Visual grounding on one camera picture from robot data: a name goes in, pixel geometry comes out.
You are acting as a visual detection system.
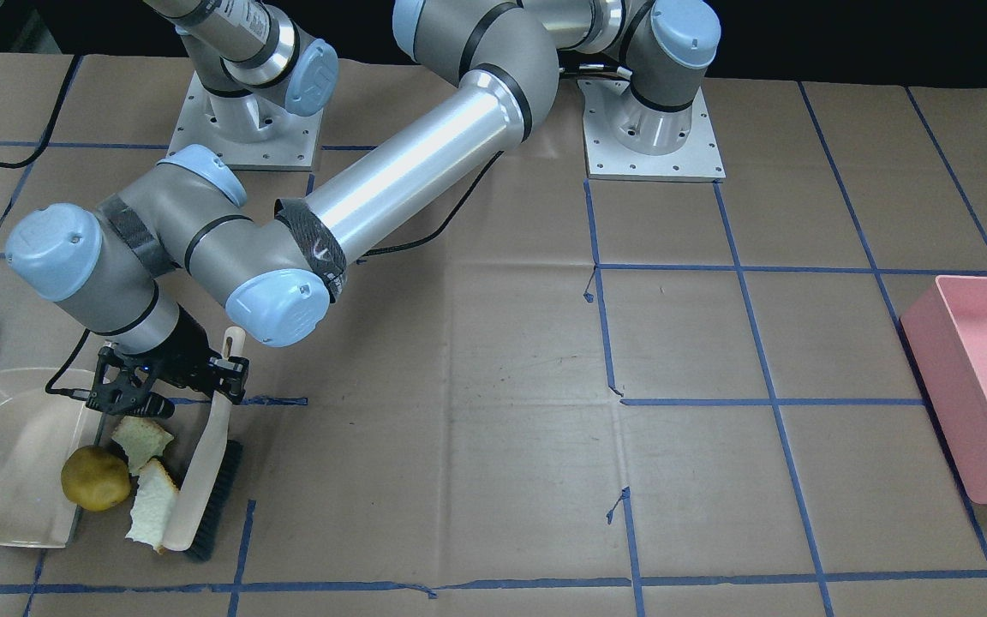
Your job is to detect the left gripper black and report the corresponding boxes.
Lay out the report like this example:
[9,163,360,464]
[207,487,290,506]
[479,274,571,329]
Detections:
[87,308,250,418]

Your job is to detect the small bread piece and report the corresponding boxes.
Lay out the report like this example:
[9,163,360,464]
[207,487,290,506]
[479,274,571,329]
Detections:
[112,416,175,476]

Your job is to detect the yellow-green potato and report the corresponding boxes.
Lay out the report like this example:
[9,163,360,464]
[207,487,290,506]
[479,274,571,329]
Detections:
[60,446,132,512]

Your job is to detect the beige hand brush black bristles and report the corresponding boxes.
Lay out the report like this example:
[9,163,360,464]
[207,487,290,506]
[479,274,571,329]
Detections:
[161,326,249,562]

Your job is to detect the white bread slice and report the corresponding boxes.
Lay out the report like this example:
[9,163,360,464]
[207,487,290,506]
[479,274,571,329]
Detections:
[125,458,179,554]

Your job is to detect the beige plastic dustpan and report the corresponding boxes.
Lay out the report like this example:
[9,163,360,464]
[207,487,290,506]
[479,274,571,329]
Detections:
[0,368,105,549]

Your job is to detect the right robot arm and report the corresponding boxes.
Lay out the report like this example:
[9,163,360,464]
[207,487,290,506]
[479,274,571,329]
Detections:
[148,1,339,153]

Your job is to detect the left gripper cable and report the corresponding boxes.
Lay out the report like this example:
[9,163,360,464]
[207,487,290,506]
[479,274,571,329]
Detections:
[45,330,117,402]

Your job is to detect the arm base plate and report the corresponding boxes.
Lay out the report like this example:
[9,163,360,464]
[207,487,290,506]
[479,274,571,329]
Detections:
[167,74,325,171]
[578,79,727,183]

